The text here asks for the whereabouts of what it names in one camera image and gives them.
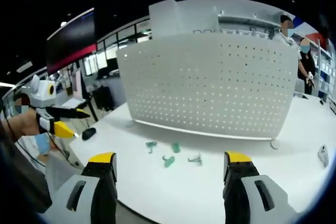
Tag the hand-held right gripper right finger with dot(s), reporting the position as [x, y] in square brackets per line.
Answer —
[252, 190]

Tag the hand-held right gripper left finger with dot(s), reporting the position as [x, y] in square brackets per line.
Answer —
[86, 190]

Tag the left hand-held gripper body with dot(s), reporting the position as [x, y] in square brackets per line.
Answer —
[43, 91]

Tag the green hook assembly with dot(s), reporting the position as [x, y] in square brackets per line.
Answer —
[176, 147]
[151, 146]
[168, 161]

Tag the white perforated mounting plate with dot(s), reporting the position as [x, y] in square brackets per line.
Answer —
[210, 85]

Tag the person's left hand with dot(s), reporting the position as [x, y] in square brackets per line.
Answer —
[31, 123]

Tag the light blue cloth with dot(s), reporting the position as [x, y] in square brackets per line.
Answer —
[43, 144]

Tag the black computer mouse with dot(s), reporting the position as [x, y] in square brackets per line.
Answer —
[88, 133]

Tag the large dark hanging screen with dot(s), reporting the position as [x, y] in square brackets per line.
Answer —
[71, 41]

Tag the white handheld device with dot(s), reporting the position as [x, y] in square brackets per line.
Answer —
[323, 154]

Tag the white square pillar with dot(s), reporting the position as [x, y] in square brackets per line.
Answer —
[164, 16]

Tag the white storage shelves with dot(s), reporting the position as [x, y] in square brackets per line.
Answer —
[326, 61]

